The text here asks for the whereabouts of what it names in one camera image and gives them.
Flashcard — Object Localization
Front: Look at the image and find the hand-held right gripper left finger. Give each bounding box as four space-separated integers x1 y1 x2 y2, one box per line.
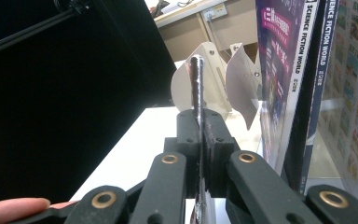
176 108 204 200

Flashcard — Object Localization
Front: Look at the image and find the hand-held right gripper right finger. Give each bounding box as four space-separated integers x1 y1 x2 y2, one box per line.
202 108 241 199

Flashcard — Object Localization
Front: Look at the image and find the wooden expandable book rack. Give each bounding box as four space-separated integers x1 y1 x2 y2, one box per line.
170 41 265 132

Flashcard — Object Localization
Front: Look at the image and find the purple science fiction magazine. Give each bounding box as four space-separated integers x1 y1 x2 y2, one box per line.
255 0 321 175
283 0 340 195

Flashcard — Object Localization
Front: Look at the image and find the beige wooden desk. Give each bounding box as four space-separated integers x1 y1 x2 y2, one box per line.
153 0 262 63

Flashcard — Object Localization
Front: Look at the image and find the black metal stand rod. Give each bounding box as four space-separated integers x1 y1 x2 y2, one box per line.
0 0 91 61

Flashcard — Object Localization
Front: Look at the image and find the white power socket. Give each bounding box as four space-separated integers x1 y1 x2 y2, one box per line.
200 3 228 22

